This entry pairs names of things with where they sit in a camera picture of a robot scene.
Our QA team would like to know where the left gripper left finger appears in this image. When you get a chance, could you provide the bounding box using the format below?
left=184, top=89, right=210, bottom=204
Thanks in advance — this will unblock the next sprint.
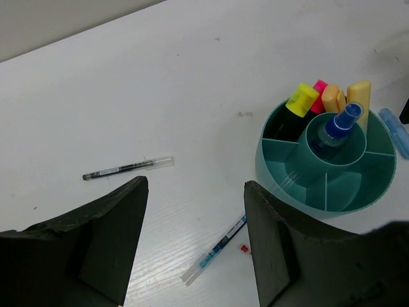
left=1, top=176, right=149, bottom=306

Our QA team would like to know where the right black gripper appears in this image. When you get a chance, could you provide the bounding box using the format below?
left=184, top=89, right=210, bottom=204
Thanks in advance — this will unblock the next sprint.
left=399, top=98, right=409, bottom=125

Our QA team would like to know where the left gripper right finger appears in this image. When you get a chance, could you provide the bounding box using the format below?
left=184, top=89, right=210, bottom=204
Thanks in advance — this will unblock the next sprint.
left=243, top=181, right=408, bottom=306

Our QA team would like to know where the blue pastel highlighter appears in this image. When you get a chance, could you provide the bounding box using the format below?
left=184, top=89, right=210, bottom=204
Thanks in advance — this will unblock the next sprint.
left=378, top=108, right=408, bottom=160

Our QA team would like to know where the yellow pastel highlighter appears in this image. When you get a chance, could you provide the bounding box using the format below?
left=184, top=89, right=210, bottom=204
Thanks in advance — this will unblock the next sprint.
left=346, top=80, right=371, bottom=134

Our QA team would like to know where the orange pastel highlighter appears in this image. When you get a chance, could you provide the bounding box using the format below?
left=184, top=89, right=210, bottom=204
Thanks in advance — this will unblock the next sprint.
left=321, top=84, right=346, bottom=113

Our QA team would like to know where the blue capped glue bottle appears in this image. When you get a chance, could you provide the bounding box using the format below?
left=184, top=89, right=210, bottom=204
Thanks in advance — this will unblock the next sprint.
left=308, top=102, right=364, bottom=161

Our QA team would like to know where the pink black highlighter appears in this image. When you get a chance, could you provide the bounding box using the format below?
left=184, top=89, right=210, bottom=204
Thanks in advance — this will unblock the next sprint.
left=310, top=79, right=328, bottom=114

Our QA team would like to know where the blue gel pen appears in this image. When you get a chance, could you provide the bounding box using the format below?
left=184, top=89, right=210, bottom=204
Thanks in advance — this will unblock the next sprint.
left=180, top=214, right=247, bottom=287

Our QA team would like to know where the black gel pen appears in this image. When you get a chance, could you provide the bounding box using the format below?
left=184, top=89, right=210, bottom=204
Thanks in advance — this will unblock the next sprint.
left=82, top=156, right=174, bottom=181

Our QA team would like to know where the yellow black highlighter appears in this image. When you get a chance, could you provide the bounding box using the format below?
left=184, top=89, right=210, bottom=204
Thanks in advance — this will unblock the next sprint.
left=263, top=83, right=319, bottom=141

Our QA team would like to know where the teal round compartment organizer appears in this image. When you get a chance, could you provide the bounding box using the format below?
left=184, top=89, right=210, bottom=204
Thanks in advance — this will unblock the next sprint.
left=255, top=112, right=397, bottom=215

